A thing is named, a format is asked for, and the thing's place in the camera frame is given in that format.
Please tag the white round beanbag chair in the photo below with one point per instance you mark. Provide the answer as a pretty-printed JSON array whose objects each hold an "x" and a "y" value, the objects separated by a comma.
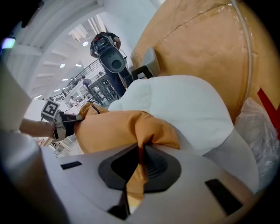
[{"x": 179, "y": 109}]

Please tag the dark grey table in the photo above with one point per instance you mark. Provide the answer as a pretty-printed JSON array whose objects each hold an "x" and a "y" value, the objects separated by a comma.
[{"x": 105, "y": 89}]

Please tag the person's left forearm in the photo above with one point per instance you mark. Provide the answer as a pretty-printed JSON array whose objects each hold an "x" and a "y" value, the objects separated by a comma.
[{"x": 37, "y": 129}]

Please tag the clear plastic bag red print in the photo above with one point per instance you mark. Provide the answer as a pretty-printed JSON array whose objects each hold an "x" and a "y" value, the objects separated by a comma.
[{"x": 262, "y": 135}]

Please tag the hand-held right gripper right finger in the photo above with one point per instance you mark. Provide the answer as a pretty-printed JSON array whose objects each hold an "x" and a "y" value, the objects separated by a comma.
[{"x": 190, "y": 197}]

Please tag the grey rounded pod with hole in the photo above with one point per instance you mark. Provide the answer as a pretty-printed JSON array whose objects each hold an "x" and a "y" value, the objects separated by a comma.
[{"x": 111, "y": 60}]

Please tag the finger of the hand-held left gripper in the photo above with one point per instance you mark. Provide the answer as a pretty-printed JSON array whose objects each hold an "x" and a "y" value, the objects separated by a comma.
[{"x": 68, "y": 124}]

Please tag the grey shell chair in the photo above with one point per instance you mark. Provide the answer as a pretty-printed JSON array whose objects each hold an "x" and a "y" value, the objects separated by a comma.
[{"x": 151, "y": 61}]

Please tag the large orange wrapped sofa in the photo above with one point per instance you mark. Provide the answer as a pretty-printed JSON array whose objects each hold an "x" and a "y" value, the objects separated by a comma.
[{"x": 207, "y": 48}]

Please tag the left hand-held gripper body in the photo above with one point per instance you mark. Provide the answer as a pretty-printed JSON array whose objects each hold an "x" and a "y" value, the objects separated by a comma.
[{"x": 50, "y": 109}]

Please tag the black balcony railing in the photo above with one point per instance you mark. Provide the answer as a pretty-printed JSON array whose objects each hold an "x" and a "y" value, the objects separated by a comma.
[{"x": 83, "y": 74}]

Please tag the orange cushion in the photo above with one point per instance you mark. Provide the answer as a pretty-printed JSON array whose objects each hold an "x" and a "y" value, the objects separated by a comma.
[{"x": 113, "y": 131}]

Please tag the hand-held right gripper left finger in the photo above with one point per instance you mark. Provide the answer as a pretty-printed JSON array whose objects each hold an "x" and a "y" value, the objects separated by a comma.
[{"x": 87, "y": 175}]

